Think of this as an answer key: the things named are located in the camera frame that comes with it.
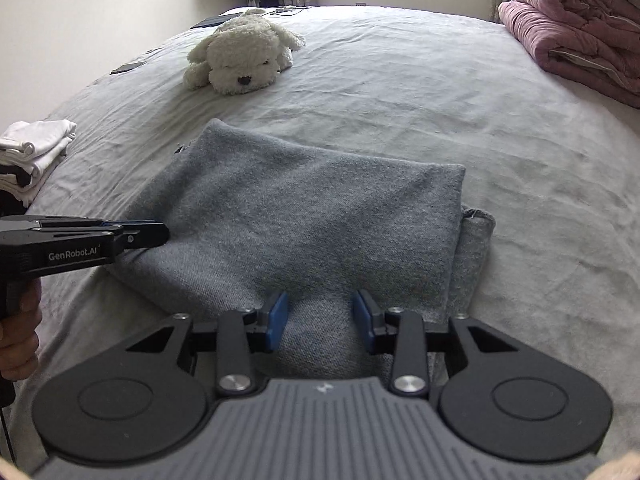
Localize person's left hand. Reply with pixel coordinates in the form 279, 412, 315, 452
0, 278, 44, 384

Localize white plush dog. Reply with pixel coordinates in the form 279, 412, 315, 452
182, 8, 307, 96

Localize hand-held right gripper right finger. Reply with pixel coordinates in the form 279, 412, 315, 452
351, 288, 519, 397

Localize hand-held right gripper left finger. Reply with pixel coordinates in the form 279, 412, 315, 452
125, 290, 291, 397

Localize grey bed sheet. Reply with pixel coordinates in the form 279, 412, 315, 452
0, 5, 640, 461

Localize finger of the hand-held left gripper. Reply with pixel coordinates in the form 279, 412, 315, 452
31, 216, 157, 235
121, 221, 171, 252

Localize pink folded quilt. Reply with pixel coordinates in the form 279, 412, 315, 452
497, 0, 640, 110

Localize stack of white folded clothes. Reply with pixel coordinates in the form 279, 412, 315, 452
0, 119, 79, 206

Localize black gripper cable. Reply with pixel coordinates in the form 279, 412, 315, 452
0, 380, 17, 467

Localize grey-blue knit sweater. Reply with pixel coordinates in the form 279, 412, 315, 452
102, 118, 497, 382

